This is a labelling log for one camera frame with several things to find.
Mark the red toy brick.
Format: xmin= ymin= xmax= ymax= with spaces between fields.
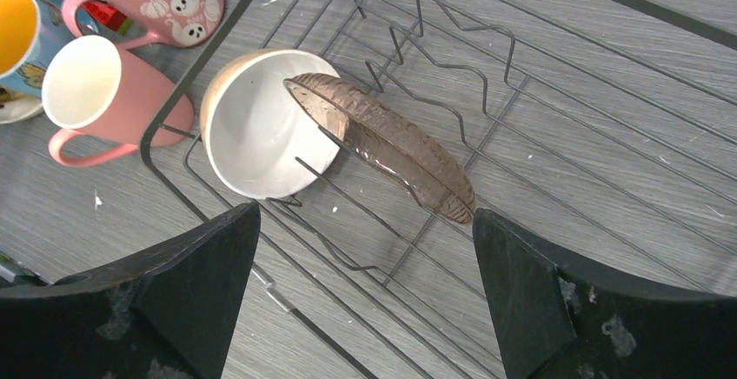
xmin=61 ymin=0 xmax=133 ymax=37

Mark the beige ceramic bowl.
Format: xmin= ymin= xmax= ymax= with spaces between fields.
xmin=200 ymin=49 xmax=340 ymax=199

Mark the blue mug yellow inside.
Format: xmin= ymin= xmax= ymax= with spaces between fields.
xmin=1 ymin=0 xmax=75 ymax=97

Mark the pink beige leaf plate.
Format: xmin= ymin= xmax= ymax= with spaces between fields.
xmin=1 ymin=89 xmax=43 ymax=124

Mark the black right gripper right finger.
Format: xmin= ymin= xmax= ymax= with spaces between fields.
xmin=473 ymin=209 xmax=736 ymax=378

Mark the brown glass bowl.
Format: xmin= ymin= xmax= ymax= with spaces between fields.
xmin=282 ymin=73 xmax=476 ymax=224

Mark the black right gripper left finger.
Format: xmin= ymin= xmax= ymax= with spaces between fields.
xmin=1 ymin=203 xmax=261 ymax=378

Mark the plain pink mug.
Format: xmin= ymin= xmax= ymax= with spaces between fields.
xmin=41 ymin=35 xmax=175 ymax=167

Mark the black wire dish rack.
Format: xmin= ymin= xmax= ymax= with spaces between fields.
xmin=139 ymin=0 xmax=737 ymax=379

